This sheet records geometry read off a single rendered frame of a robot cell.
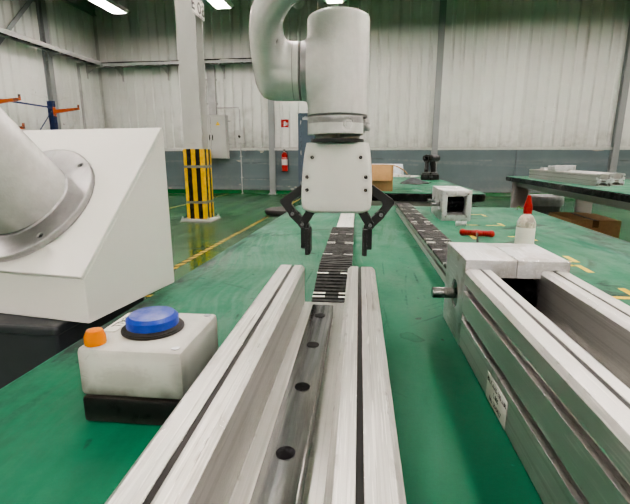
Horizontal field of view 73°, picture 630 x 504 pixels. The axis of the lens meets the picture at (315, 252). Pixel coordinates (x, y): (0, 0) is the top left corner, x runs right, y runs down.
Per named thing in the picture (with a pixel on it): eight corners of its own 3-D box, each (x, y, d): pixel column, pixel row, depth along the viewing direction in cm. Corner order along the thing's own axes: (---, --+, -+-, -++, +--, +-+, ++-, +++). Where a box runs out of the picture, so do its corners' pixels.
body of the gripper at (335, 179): (373, 134, 63) (370, 209, 65) (304, 134, 64) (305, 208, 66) (374, 130, 55) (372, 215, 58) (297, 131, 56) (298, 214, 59)
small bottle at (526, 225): (514, 248, 93) (519, 194, 90) (533, 249, 91) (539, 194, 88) (513, 251, 90) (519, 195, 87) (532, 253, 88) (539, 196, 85)
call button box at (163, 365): (138, 370, 40) (131, 306, 38) (239, 375, 39) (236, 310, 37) (84, 422, 32) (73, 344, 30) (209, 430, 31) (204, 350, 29)
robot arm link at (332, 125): (370, 119, 63) (369, 140, 63) (311, 120, 64) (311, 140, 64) (371, 113, 55) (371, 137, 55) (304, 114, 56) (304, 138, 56)
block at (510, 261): (423, 315, 53) (427, 241, 51) (525, 319, 52) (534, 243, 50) (435, 346, 44) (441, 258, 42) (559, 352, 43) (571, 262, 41)
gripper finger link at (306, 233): (311, 208, 64) (311, 251, 65) (291, 207, 64) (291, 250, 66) (309, 210, 61) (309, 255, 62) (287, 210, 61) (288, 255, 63)
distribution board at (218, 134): (201, 193, 1183) (196, 107, 1133) (246, 193, 1165) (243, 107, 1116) (197, 193, 1156) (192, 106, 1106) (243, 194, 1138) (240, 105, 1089)
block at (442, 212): (427, 216, 143) (429, 188, 141) (461, 216, 142) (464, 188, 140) (433, 220, 133) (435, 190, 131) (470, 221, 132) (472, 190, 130)
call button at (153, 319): (142, 325, 36) (140, 303, 36) (187, 327, 36) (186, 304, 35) (116, 345, 32) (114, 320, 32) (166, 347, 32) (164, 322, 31)
